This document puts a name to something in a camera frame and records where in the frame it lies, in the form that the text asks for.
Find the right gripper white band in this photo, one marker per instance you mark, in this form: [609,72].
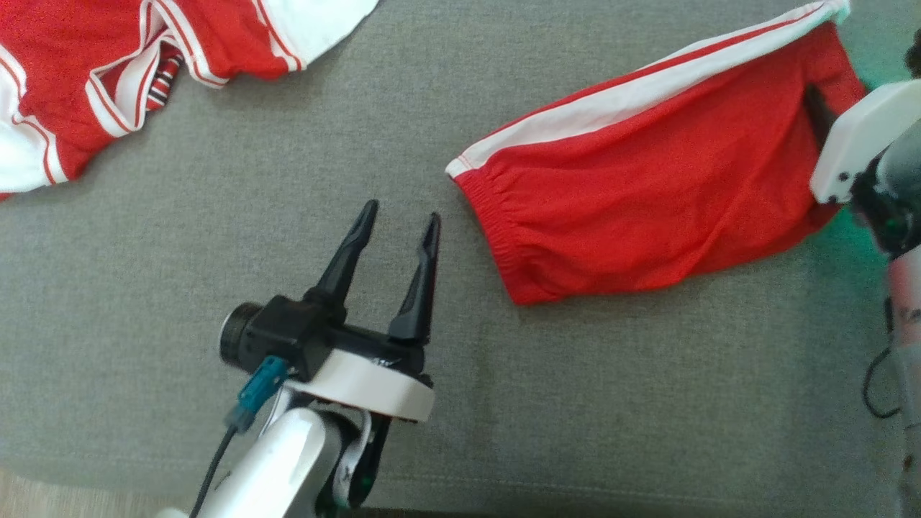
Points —
[863,137]

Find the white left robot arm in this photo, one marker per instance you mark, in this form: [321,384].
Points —
[273,467]

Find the red shorts with white stripe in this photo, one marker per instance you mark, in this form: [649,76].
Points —
[647,194]

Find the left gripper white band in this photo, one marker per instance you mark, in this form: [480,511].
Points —
[367,381]

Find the red jersey with white sleeves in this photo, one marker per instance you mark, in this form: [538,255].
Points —
[65,36]

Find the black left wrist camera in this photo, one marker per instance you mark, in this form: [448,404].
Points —
[284,334]

